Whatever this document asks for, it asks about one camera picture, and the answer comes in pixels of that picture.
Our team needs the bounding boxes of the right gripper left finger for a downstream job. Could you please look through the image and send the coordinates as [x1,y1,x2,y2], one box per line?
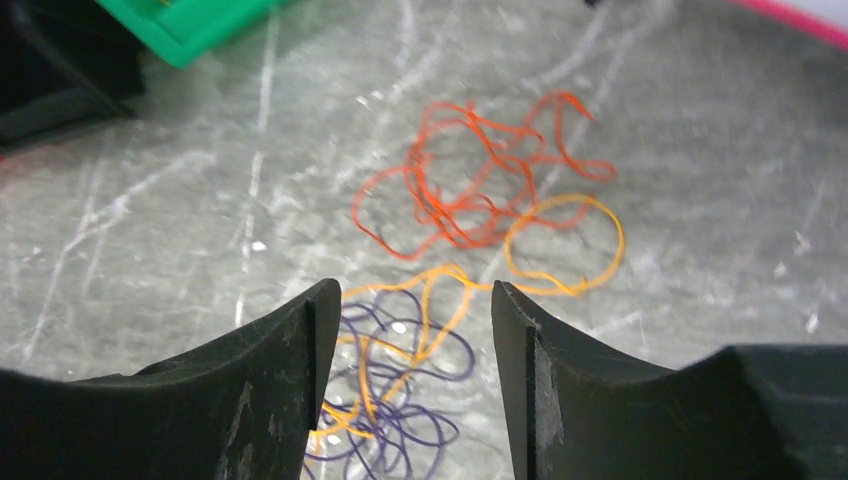
[1,279,341,479]

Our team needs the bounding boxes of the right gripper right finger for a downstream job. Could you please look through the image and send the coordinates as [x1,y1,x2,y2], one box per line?
[491,282,847,479]

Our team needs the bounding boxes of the yellow cables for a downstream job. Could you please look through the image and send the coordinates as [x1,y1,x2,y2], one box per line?
[308,193,628,454]

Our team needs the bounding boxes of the purple cables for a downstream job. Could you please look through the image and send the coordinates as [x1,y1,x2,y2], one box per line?
[301,288,477,480]

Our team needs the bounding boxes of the orange cables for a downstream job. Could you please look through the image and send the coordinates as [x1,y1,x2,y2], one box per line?
[351,89,619,262]

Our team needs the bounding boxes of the green plastic bin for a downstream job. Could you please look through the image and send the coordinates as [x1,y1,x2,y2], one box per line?
[97,0,286,68]

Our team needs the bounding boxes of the black plastic bin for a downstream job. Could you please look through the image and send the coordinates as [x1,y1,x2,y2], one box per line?
[1,1,144,153]

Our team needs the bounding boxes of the pink framed whiteboard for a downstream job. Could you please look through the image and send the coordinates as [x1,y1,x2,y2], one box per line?
[734,0,847,51]

